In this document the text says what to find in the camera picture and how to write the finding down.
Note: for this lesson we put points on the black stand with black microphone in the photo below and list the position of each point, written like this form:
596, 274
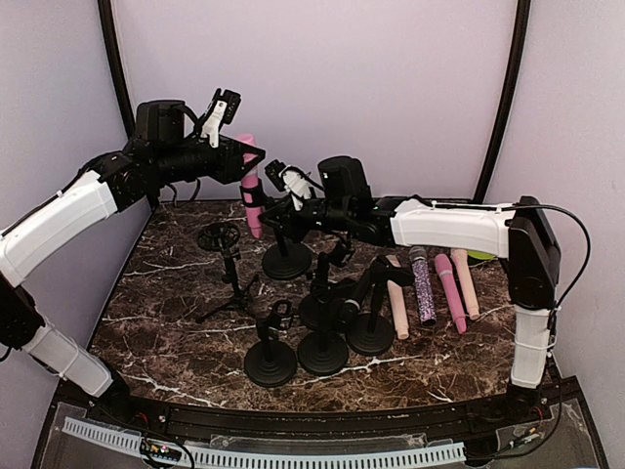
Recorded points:
371, 335

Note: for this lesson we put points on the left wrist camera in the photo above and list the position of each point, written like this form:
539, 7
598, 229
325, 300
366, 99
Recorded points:
221, 111

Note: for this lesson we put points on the beige microphone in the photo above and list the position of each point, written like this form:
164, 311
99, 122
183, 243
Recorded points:
459, 258
398, 310

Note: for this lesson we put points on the black microphone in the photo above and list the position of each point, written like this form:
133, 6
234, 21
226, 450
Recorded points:
350, 308

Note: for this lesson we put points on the purple glitter microphone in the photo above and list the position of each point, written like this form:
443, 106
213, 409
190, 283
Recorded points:
423, 288

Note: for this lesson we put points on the left black frame post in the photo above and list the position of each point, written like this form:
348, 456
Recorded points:
116, 67

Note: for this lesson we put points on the green disc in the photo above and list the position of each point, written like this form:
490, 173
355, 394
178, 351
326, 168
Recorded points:
480, 255

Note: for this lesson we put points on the small pink microphone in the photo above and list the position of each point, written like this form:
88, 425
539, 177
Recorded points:
253, 209

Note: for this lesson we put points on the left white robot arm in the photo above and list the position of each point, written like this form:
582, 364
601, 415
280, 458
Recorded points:
170, 144

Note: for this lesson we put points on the black frame post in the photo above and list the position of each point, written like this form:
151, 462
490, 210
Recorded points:
505, 102
116, 67

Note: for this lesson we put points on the black stand holding beige microphone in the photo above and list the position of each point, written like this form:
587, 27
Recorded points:
323, 291

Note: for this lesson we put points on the black round-base desk stand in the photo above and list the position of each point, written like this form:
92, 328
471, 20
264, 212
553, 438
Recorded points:
323, 351

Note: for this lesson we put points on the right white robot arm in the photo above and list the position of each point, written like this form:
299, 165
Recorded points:
518, 233

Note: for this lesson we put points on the right black frame post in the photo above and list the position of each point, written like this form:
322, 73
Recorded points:
505, 102

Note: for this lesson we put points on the black stand holding small pink microphone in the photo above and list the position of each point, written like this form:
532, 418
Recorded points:
285, 259

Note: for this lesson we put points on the black front rail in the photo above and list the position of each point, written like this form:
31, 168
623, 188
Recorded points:
468, 420

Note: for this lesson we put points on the black tripod stand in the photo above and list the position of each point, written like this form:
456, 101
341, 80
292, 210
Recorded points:
223, 237

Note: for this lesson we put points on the large pink microphone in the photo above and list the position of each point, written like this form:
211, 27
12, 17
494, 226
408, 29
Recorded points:
445, 274

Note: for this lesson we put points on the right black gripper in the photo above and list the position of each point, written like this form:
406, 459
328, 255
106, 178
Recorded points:
284, 209

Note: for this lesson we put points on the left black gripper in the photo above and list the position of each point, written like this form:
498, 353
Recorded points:
229, 166

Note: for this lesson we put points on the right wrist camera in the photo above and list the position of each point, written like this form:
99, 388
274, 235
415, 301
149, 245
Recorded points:
291, 179

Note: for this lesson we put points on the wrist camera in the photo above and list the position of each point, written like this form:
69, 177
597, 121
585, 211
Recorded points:
221, 111
291, 179

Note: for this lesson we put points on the black front stand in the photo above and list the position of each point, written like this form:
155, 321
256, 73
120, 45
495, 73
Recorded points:
270, 363

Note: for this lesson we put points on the grey cable duct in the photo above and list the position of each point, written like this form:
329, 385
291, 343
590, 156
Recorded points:
256, 453

